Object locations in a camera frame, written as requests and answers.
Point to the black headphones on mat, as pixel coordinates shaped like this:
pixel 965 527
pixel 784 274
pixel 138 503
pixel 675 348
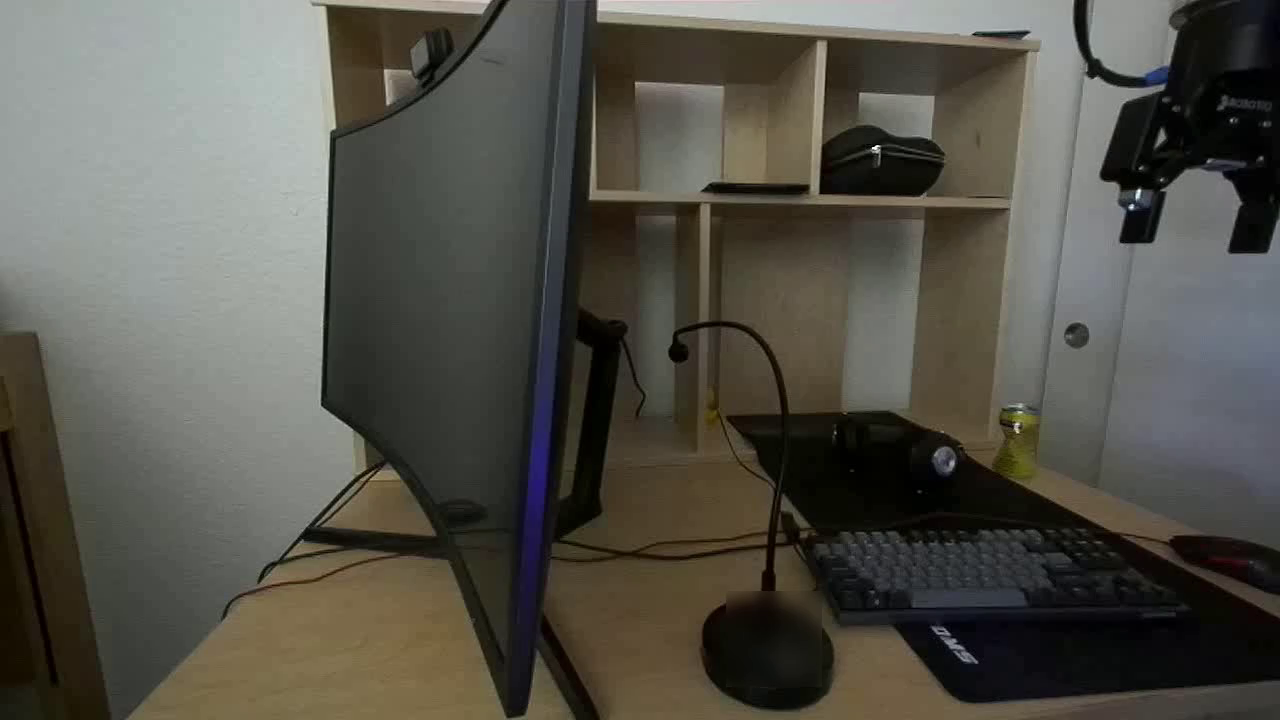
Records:
pixel 893 444

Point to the black curved monitor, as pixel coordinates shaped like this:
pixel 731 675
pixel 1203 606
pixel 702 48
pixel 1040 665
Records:
pixel 448 306

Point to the black red computer mouse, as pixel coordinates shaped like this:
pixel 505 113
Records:
pixel 1232 559

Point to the black desk mat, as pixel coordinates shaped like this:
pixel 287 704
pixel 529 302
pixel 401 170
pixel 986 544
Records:
pixel 981 658

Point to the round door lock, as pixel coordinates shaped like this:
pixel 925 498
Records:
pixel 1079 333

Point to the black monitor stand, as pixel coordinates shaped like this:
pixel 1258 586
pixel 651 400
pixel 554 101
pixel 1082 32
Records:
pixel 590 421

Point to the light wooden shelf unit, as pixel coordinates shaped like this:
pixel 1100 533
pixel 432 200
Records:
pixel 875 302

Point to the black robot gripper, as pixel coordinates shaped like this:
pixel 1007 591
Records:
pixel 1218 111

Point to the wooden cabinet at left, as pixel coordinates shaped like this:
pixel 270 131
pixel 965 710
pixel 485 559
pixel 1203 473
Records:
pixel 51 663

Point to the yellow drink can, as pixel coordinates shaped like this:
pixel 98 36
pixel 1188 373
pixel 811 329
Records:
pixel 1020 440

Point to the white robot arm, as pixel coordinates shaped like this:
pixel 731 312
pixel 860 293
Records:
pixel 1129 55

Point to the flat black device on shelf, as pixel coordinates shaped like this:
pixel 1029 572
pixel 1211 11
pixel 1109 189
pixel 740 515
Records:
pixel 755 189

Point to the grey mechanical keyboard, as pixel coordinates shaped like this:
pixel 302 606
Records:
pixel 1012 572

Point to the black gooseneck reading light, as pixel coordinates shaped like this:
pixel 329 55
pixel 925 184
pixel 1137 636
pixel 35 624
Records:
pixel 762 648

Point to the black bag on shelf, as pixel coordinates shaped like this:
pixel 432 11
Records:
pixel 875 160

